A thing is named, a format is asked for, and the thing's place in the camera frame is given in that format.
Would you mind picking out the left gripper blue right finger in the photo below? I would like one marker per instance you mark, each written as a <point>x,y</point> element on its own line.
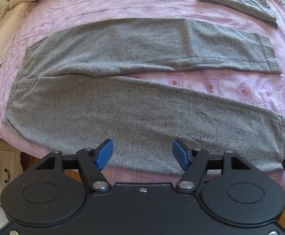
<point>193,162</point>

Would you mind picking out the grey speckled pants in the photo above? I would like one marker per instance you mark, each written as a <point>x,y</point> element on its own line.
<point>75,89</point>

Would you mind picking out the beige pillow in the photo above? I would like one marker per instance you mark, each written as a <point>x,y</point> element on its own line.
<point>10,24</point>

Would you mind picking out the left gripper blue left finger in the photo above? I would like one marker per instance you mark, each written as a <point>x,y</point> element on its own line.
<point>91,163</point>

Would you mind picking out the pink patterned bed sheet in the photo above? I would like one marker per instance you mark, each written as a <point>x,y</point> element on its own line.
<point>48,16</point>

